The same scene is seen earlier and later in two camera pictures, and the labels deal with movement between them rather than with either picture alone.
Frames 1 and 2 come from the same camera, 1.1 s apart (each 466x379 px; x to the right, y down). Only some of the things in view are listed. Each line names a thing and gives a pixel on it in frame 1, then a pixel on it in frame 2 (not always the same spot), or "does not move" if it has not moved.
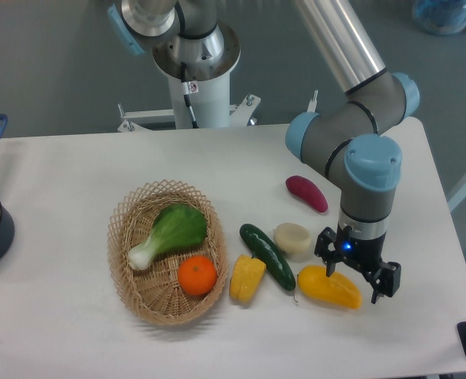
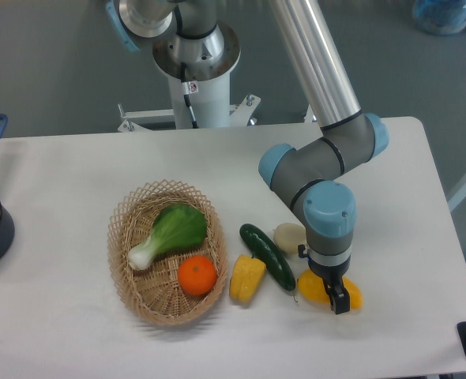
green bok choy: x=178 y=226 does not move
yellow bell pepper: x=245 y=277 does not move
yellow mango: x=336 y=289 does not move
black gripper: x=383 y=277 → x=332 y=278
